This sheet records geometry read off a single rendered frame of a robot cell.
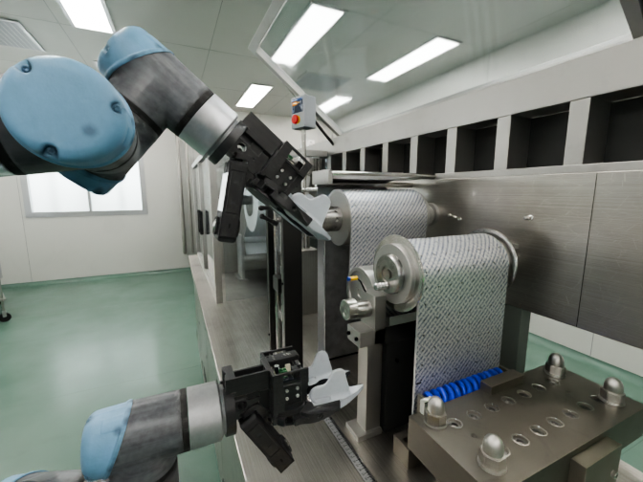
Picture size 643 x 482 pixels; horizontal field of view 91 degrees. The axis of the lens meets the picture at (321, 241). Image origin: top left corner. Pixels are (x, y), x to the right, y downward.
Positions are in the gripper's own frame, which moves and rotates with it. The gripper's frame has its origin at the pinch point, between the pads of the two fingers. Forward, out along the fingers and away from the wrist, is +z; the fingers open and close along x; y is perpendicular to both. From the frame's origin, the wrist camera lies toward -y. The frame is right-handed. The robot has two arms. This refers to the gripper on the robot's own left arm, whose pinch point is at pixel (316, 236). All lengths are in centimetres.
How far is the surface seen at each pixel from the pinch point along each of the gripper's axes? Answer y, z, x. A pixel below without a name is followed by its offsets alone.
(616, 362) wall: 87, 296, 62
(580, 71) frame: 55, 19, -10
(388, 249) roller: 7.4, 14.4, 1.4
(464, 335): 3.1, 35.8, -5.7
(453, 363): -2.8, 37.3, -5.7
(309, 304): -12, 46, 68
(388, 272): 3.7, 16.2, -0.2
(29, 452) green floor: -167, 8, 158
